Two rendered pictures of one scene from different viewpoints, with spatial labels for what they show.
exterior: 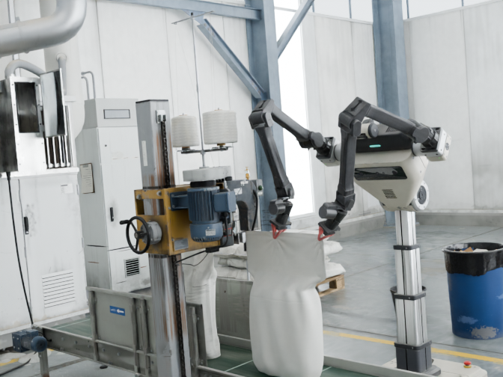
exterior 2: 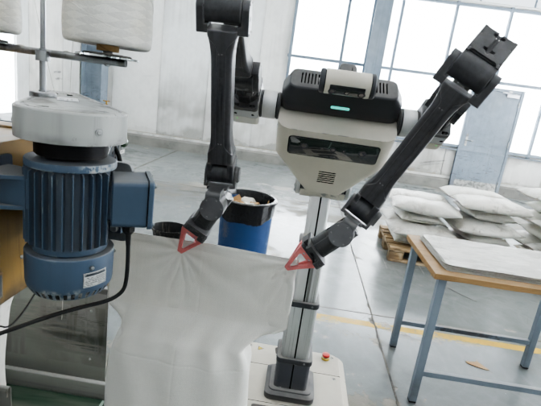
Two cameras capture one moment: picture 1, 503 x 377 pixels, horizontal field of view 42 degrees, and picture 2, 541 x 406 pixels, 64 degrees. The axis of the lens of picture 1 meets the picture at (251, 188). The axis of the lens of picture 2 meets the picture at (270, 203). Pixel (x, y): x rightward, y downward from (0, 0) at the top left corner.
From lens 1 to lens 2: 2.32 m
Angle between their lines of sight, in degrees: 42
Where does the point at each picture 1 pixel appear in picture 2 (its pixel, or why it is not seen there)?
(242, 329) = (39, 350)
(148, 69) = not seen: outside the picture
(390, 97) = not seen: hidden behind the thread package
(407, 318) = (303, 329)
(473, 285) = (250, 234)
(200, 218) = (68, 244)
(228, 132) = (144, 22)
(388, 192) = (327, 176)
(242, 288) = not seen: hidden behind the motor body
